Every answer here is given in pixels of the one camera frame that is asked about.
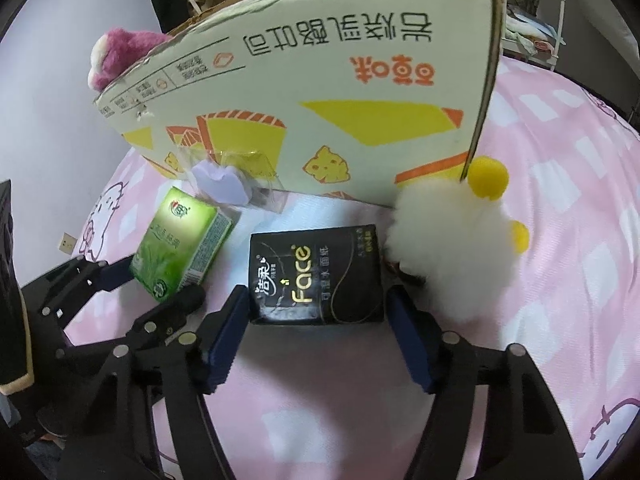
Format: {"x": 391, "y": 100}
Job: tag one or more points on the white cart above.
{"x": 559, "y": 10}

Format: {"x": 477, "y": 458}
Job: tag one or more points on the green tissue pack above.
{"x": 175, "y": 245}

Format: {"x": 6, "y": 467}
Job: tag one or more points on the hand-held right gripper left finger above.
{"x": 227, "y": 340}

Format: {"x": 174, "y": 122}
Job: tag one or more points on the black coat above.
{"x": 162, "y": 5}

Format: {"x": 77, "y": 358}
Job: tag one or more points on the beige wall socket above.
{"x": 67, "y": 244}

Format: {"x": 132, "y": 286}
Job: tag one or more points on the pink and yellow plush bear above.
{"x": 125, "y": 50}

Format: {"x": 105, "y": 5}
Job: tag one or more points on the clear plastic bag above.
{"x": 220, "y": 185}

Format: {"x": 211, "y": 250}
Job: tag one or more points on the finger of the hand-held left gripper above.
{"x": 172, "y": 310}
{"x": 112, "y": 274}

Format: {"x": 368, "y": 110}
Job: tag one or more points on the black tissue pack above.
{"x": 320, "y": 275}

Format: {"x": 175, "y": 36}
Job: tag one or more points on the pink printed bedsheet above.
{"x": 550, "y": 240}

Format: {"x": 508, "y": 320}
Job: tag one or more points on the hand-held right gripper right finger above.
{"x": 410, "y": 345}

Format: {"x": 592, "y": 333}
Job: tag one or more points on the white fluffy plush toy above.
{"x": 450, "y": 240}

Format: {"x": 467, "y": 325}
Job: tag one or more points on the printed cardboard box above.
{"x": 350, "y": 60}

